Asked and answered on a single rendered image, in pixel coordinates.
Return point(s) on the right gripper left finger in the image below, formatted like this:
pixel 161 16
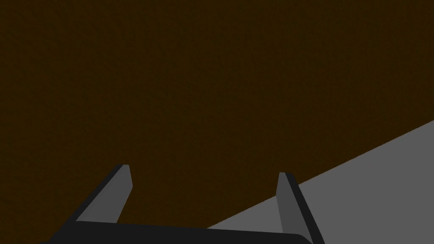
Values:
pixel 109 198

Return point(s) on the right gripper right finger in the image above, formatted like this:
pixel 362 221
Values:
pixel 291 206

